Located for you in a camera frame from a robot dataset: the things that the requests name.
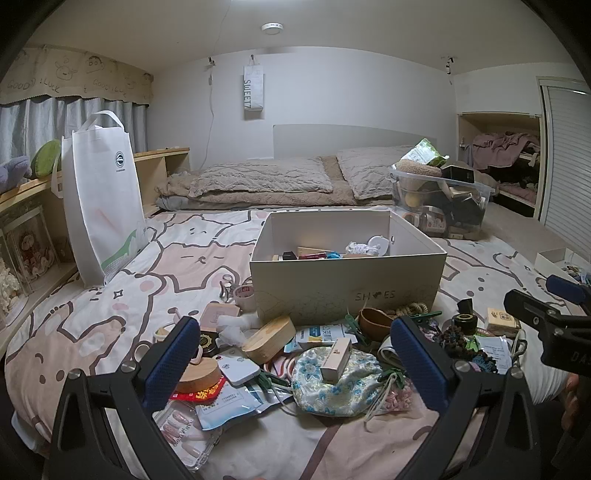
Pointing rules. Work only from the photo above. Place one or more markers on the pink bead packet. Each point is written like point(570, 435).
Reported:
point(399, 398)

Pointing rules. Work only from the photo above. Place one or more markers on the white tote bag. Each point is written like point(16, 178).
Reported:
point(101, 198)

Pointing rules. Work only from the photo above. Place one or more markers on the grey curtain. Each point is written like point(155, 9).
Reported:
point(46, 124)

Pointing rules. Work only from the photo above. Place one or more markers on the small black cube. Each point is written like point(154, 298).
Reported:
point(289, 256)

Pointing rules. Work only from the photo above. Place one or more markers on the beige fluffy pillow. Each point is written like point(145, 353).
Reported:
point(258, 177)
point(369, 170)

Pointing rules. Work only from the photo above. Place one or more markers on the hanging white paper bag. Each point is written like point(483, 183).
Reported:
point(253, 92)

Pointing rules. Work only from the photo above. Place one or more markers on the small white square case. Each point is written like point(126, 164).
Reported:
point(238, 369)

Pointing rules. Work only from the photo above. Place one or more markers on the white round disc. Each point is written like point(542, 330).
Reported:
point(378, 245)

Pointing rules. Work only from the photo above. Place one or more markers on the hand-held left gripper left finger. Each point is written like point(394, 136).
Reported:
point(171, 364)

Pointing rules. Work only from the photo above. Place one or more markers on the clear display case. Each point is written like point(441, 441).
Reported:
point(27, 249)

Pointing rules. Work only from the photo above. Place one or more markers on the green plush toy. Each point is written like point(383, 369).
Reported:
point(45, 159)

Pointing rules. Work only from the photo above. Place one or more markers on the clear plastic storage bin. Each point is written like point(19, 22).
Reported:
point(443, 207)

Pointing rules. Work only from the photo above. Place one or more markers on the round wooden block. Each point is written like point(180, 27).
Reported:
point(203, 376)

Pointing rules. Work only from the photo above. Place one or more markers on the blue white mask packet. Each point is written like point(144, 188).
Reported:
point(226, 408)

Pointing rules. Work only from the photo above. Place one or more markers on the white headboard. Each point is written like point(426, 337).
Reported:
point(351, 138)

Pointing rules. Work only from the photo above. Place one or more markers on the pile of clothes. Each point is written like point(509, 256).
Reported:
point(503, 150)

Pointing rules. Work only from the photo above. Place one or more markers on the black tin with gold emblem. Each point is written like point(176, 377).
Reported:
point(210, 344)

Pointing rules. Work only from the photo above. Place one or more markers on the press-on nails packet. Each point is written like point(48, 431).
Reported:
point(184, 434)

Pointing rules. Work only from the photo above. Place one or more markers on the beige blanket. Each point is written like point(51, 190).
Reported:
point(277, 199)

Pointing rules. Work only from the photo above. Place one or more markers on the oval wooden box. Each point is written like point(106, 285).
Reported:
point(268, 339)

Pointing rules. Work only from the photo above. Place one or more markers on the small wooden container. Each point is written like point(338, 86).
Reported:
point(314, 252)

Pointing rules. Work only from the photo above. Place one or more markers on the white tissue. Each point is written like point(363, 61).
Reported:
point(235, 327)

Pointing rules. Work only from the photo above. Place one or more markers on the purple plush toy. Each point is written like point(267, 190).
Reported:
point(14, 173)

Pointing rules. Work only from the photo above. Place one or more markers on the white paper receipt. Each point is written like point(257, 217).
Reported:
point(494, 353)

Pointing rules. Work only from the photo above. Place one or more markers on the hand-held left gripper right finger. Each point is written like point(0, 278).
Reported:
point(418, 364)

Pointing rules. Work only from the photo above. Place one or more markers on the pink square card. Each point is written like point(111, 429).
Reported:
point(219, 316)

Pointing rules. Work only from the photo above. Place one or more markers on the tape roll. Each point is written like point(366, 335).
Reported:
point(244, 296)

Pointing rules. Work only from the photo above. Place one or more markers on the light wooden shelf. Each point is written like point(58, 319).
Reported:
point(157, 168)

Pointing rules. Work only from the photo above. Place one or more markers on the round ceiling lamp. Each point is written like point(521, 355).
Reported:
point(272, 27)

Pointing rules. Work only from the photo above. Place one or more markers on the black round jar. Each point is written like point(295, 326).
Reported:
point(465, 325)

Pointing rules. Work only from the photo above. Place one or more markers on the blue white paper packet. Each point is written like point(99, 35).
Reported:
point(318, 334)

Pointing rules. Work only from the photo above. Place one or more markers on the white cardboard shoe box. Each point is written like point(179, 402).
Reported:
point(323, 286)

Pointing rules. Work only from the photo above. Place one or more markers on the brown leather piece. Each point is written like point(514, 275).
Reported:
point(376, 325)

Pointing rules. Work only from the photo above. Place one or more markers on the white louvered door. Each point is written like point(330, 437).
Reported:
point(568, 161)

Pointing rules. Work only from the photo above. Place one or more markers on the wooden closet niche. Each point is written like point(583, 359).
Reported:
point(466, 138)

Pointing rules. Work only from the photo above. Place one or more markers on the beige printed valance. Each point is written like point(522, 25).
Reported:
point(74, 76)

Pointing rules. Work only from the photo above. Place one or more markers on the small beige printed box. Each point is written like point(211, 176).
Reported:
point(503, 322)

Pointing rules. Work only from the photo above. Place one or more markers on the floral fabric pouch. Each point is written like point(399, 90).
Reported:
point(323, 392)

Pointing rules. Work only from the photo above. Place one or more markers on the small cream rectangular box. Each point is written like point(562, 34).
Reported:
point(336, 360)

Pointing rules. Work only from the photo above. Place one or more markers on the green snack packet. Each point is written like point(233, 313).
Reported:
point(427, 154)

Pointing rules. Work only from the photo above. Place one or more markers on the cartoon printed bed sheet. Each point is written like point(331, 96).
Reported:
point(92, 300)

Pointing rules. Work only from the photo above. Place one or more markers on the white open box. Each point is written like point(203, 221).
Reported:
point(554, 261)

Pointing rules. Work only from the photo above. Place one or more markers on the teal knit piece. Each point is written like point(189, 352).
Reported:
point(482, 362)

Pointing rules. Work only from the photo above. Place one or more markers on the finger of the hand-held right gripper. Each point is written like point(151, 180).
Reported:
point(570, 290)
point(531, 309)

